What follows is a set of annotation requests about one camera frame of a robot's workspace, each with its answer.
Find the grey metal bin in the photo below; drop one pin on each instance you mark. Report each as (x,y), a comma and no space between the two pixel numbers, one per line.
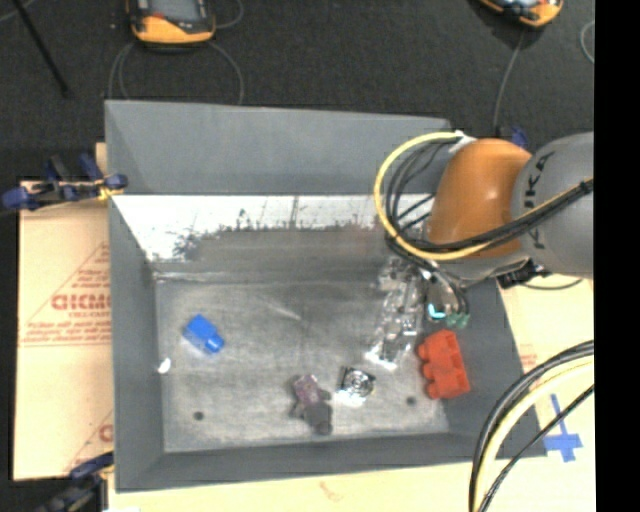
(280,310)

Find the black cylinder on white bracket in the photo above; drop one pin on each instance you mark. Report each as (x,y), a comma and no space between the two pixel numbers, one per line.
(520,276)

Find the blue toy brick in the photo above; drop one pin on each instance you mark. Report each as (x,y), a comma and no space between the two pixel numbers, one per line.
(202,334)

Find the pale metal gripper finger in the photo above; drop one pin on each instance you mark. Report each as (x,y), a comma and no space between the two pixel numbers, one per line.
(397,345)
(400,290)

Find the purple and grey toy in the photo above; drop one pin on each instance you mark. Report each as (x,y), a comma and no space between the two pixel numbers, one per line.
(312,402)

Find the red toy brick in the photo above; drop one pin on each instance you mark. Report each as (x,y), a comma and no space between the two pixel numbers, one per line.
(444,365)

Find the brown cardboard board red print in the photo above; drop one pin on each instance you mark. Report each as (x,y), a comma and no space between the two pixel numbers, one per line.
(60,300)

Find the small white piece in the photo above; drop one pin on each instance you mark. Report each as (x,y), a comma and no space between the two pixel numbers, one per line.
(164,366)

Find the shiny round metal part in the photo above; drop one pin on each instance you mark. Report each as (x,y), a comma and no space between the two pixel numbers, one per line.
(356,382)

